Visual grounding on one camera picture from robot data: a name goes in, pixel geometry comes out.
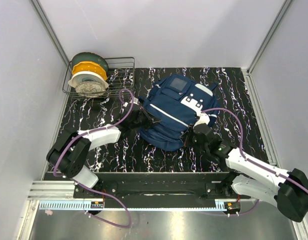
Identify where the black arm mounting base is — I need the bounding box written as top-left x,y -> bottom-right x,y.
96,172 -> 237,211

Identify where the white plate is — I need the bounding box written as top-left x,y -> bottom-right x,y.
68,71 -> 109,89

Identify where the grey patterned plate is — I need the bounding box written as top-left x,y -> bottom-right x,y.
75,81 -> 106,98

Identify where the navy blue student backpack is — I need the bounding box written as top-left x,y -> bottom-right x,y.
138,74 -> 220,152

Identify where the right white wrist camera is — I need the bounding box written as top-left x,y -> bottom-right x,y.
194,112 -> 210,126

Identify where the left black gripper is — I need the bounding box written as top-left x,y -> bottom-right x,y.
130,107 -> 161,131

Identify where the yellow plate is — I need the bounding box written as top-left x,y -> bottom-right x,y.
72,61 -> 108,81

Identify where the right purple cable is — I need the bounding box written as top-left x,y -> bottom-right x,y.
200,107 -> 308,218

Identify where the black wire dish rack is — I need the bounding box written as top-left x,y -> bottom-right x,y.
62,56 -> 135,99

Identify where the aluminium front rail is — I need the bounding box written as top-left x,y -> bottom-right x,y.
27,180 -> 301,201

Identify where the dark green plate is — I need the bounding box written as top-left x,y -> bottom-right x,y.
71,52 -> 109,73

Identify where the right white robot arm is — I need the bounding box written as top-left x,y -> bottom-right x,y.
181,123 -> 308,223

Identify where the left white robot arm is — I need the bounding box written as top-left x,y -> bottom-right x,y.
46,105 -> 161,198

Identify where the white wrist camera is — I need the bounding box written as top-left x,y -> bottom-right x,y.
123,97 -> 139,109
194,112 -> 210,126

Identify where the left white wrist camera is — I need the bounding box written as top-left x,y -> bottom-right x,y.
123,97 -> 139,109

